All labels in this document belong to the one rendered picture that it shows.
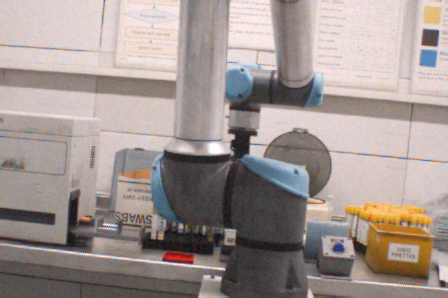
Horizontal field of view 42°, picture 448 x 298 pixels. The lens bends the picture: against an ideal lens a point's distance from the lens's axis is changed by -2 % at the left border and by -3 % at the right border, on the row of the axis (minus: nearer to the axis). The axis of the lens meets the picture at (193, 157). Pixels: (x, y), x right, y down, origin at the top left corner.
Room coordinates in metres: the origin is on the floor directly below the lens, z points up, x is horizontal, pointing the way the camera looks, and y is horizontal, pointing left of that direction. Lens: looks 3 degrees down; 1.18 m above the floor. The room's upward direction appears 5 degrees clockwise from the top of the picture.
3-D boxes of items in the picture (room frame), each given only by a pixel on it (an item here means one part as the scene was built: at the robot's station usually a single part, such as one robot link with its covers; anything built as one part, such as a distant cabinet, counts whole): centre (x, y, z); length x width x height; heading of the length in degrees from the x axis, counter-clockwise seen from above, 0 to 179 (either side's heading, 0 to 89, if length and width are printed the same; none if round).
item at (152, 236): (1.47, 0.02, 0.93); 0.17 x 0.09 x 0.11; 87
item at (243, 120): (1.42, -0.11, 1.20); 0.08 x 0.08 x 0.05
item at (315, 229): (1.44, -0.34, 0.92); 0.10 x 0.07 x 0.10; 81
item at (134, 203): (1.77, 0.07, 0.95); 0.29 x 0.25 x 0.15; 176
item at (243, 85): (1.31, -0.10, 1.27); 0.11 x 0.11 x 0.08; 75
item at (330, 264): (1.34, -0.34, 0.92); 0.13 x 0.07 x 0.08; 176
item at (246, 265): (1.01, -0.14, 0.95); 0.15 x 0.15 x 0.10
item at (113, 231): (1.39, 0.20, 0.92); 0.21 x 0.07 x 0.05; 86
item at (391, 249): (1.41, -0.51, 0.93); 0.13 x 0.13 x 0.10; 82
